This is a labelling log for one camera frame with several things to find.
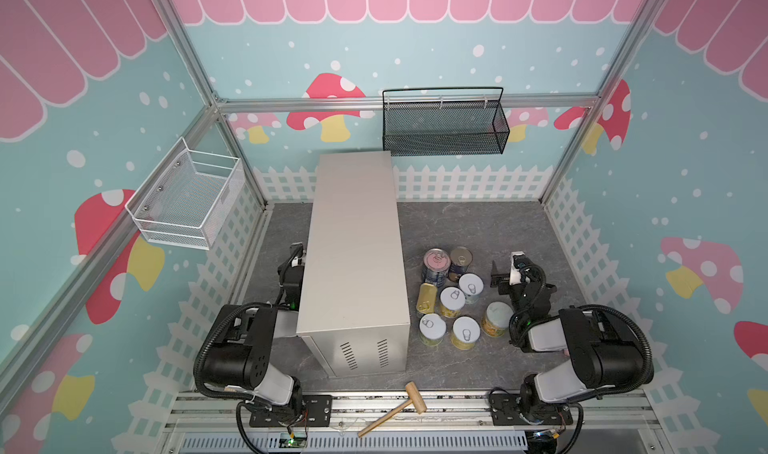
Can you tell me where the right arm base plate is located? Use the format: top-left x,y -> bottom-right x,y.
486,389 -> 573,426

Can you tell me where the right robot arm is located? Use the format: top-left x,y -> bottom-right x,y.
488,251 -> 654,425

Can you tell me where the fruit can white lid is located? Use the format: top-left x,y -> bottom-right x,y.
451,316 -> 481,351
438,287 -> 466,319
419,313 -> 447,347
458,272 -> 485,305

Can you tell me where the grey metal cabinet counter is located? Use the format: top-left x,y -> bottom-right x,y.
297,151 -> 411,378

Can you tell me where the gold can lying down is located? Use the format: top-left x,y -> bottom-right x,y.
416,282 -> 438,315

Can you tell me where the black mesh wall basket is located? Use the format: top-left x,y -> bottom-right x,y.
381,86 -> 511,156

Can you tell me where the blue soup can pink lid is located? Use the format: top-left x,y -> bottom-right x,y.
422,248 -> 451,288

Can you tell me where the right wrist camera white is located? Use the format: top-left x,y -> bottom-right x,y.
509,251 -> 527,285

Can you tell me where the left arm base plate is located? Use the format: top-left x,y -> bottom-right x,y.
248,395 -> 333,429

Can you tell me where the peach fruit can plastic lid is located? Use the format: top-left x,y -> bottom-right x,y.
481,301 -> 514,338

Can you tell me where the green circuit board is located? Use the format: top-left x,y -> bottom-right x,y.
278,433 -> 307,449

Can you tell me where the white wire wall basket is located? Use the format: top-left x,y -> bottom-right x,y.
125,138 -> 245,250

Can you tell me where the dark blue chopped tomato can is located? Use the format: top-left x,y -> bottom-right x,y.
448,246 -> 473,282

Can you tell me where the wooden mallet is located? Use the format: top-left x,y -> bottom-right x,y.
357,382 -> 427,438

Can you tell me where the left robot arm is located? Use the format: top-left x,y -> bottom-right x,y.
193,242 -> 305,425

